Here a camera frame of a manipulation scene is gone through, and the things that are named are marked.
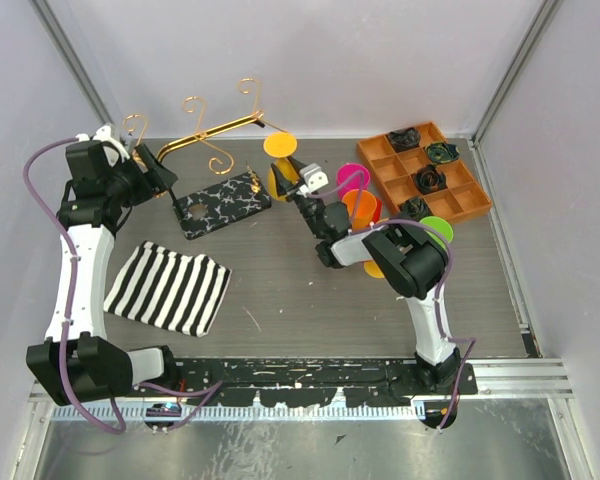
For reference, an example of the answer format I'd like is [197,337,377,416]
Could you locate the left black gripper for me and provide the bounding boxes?
[106,143,177,208]

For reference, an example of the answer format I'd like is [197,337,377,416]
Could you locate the yellow plastic wine glass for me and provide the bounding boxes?
[263,132,299,184]

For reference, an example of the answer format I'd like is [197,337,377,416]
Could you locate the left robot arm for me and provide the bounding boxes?
[26,135,180,406]

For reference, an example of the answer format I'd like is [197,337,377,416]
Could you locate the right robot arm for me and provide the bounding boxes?
[271,158,467,395]

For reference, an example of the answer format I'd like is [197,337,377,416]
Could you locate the gold wine glass rack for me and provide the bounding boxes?
[122,77,291,242]

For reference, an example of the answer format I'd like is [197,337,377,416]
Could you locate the pink plastic wine glass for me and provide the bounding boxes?
[336,163,370,197]

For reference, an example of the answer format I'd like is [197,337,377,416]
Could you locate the orange plastic wine glass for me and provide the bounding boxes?
[342,190,378,232]

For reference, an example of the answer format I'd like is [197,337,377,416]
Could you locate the green plastic wine glass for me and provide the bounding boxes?
[420,216,454,245]

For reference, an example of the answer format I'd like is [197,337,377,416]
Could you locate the black white striped cloth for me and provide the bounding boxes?
[104,241,232,338]

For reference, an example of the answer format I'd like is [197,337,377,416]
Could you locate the dark rose top left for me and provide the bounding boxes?
[386,127,421,153]

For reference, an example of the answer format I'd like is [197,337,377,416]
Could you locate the orange compartment tray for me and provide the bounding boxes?
[357,122,492,224]

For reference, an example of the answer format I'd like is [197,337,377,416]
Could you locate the dark rose bottom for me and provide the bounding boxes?
[400,196,433,222]

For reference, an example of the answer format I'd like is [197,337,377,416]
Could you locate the dark red rose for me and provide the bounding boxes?
[413,165,447,195]

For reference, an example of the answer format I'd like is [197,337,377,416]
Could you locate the dark green rose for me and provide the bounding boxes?
[424,142,460,165]

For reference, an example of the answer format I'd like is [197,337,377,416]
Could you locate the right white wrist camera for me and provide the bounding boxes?
[299,163,329,197]

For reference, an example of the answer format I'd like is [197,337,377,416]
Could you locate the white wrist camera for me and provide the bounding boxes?
[75,123,131,166]
[299,163,329,197]

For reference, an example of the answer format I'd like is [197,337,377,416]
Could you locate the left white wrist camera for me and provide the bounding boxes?
[75,123,131,166]

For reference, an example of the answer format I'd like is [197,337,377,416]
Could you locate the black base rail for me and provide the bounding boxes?
[119,355,481,411]

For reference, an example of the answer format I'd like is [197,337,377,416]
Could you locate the white slotted cable duct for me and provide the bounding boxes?
[51,401,426,422]

